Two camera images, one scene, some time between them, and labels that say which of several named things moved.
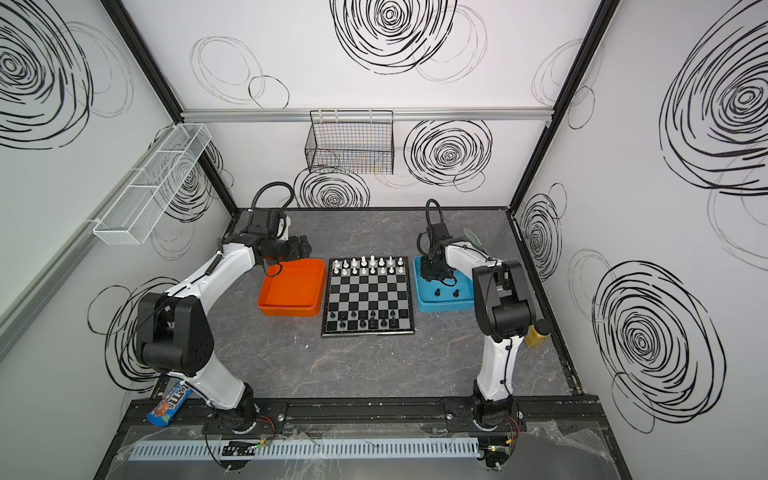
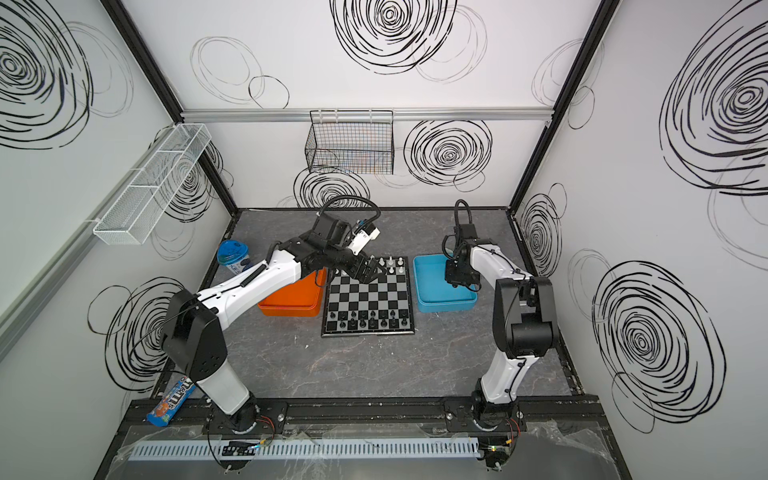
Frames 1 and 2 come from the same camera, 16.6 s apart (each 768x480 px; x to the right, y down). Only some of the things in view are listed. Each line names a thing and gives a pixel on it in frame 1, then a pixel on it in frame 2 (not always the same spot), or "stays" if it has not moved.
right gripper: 432,267 → 459,278
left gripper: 299,246 → 360,264
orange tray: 298,290 stays
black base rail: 578,415 stays
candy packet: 167,408 stays
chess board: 368,296 stays
